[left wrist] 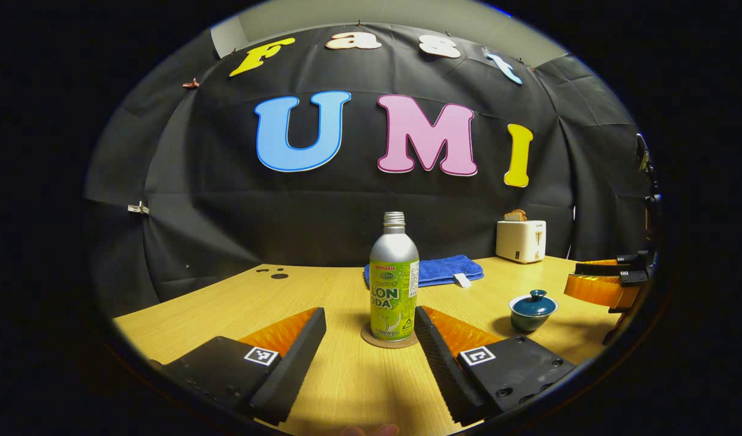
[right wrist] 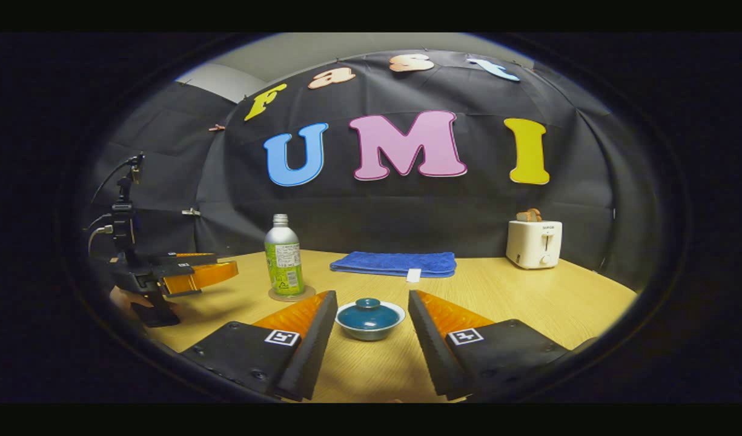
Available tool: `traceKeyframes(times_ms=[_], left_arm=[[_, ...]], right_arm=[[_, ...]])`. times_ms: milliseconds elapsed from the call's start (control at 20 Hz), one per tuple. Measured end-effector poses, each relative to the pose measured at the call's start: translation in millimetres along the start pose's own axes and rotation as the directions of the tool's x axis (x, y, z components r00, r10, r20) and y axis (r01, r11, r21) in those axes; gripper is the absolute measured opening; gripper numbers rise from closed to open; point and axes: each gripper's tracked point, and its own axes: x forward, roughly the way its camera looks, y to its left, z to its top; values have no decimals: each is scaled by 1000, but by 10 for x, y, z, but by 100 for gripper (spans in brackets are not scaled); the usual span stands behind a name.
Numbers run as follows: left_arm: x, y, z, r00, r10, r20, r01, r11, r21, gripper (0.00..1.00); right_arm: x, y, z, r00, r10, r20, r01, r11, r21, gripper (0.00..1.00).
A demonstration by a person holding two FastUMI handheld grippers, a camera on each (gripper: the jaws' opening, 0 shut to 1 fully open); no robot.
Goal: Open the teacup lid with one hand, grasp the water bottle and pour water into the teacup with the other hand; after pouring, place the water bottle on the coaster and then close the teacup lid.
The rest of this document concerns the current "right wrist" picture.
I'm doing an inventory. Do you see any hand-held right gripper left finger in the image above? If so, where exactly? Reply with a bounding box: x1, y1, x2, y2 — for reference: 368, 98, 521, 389
182, 290, 339, 401

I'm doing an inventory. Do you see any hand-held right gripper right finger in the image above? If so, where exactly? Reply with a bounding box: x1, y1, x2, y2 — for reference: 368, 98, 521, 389
408, 289, 597, 401

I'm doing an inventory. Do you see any round brown coaster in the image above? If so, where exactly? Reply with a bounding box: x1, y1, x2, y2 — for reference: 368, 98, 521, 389
268, 285, 317, 303

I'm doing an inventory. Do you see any white teacup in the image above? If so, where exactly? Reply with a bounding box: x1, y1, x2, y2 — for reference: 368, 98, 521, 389
335, 299, 406, 342

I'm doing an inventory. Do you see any silver green-label water bottle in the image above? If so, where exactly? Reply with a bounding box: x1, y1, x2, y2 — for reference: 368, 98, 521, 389
264, 214, 305, 297

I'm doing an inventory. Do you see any folded blue towel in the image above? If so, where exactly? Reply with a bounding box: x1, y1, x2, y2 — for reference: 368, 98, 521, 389
330, 251, 457, 283

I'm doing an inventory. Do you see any black backdrop cloth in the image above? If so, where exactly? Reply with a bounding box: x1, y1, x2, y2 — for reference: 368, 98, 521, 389
95, 50, 657, 292

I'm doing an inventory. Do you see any white toaster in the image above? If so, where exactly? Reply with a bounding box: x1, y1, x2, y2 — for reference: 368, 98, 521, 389
506, 220, 563, 270

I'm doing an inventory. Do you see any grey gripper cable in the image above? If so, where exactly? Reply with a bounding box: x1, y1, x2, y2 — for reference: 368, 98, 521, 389
84, 213, 114, 256

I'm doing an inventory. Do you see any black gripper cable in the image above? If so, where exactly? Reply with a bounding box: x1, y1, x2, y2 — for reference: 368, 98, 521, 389
91, 156, 145, 205

